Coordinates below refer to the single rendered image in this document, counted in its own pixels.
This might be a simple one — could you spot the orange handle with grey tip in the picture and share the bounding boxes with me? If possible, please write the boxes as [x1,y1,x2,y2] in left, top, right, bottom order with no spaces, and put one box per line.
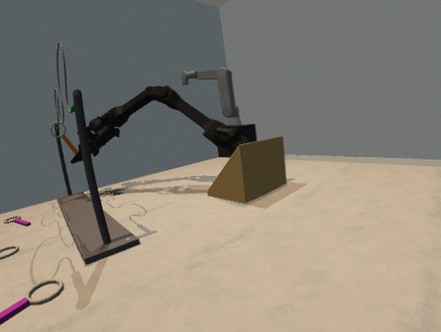
[50,121,78,154]

